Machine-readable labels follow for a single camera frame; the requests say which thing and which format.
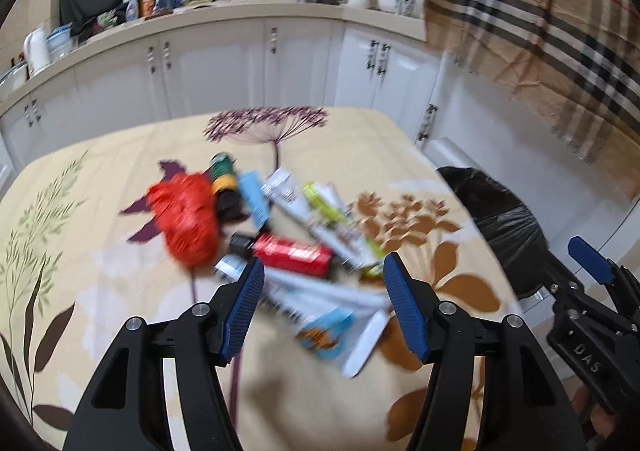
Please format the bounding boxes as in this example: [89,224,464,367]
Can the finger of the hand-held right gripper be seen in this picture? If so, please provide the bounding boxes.
[567,236,640,317]
[542,251,586,294]

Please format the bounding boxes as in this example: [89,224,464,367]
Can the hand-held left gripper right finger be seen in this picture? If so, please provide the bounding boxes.
[382,252,588,451]

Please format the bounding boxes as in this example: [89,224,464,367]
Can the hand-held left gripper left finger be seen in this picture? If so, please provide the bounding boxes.
[62,258,266,451]

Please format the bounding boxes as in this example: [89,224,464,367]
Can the red bottle black cap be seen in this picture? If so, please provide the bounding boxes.
[230,232,335,279]

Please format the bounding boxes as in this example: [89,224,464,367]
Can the black-lined trash bin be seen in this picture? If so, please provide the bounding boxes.
[436,165,551,297]

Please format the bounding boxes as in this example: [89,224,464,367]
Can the light blue tube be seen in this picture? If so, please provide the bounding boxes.
[237,172,271,229]

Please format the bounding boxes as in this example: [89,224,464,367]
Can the large orange plastic bag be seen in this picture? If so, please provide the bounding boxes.
[146,172,221,268]

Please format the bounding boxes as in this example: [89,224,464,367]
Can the white silver packet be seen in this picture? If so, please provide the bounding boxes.
[261,168,313,224]

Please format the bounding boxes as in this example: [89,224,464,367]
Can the lime green white wrapper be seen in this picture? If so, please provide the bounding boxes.
[301,181,353,227]

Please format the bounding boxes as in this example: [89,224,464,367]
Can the green bottle black cap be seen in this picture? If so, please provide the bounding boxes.
[209,152,246,224]

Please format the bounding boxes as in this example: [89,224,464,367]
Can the person's right hand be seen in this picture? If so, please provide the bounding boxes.
[575,383,623,439]

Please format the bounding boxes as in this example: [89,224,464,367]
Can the floral beige tablecloth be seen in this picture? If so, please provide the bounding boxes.
[0,106,523,451]

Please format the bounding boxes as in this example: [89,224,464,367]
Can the white tall cabinet door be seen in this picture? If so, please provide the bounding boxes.
[415,56,640,302]

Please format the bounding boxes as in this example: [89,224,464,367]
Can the white base cabinets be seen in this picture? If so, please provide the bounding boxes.
[0,14,446,182]

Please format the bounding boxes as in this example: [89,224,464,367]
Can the tan plaid cloth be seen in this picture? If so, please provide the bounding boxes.
[424,0,640,202]

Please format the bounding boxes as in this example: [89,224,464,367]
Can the beige kitchen countertop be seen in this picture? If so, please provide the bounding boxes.
[0,0,428,104]

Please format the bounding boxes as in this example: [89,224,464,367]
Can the blue white filter jug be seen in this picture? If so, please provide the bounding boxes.
[47,25,73,59]

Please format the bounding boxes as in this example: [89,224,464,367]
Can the white cooking pot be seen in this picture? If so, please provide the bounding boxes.
[0,60,28,102]

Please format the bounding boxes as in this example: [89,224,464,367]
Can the white electric kettle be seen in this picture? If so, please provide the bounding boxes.
[23,28,52,77]

